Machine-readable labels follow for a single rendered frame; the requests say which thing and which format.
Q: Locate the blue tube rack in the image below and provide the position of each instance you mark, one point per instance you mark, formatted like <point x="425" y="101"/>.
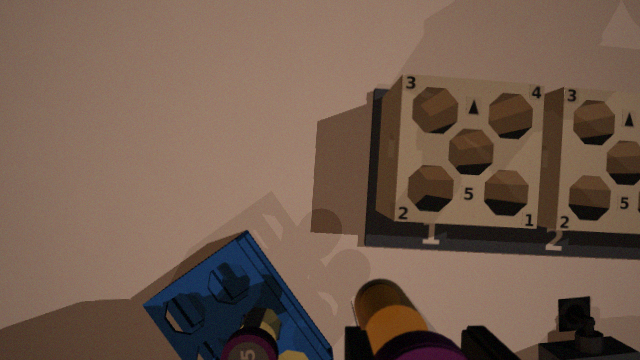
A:
<point x="217" y="293"/>

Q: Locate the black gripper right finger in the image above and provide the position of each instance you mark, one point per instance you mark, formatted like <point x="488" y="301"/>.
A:
<point x="478" y="343"/>

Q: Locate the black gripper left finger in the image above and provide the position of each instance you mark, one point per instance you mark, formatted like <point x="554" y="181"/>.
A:
<point x="357" y="345"/>

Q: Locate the dark grey button box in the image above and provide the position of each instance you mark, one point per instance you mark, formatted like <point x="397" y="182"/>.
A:
<point x="589" y="344"/>

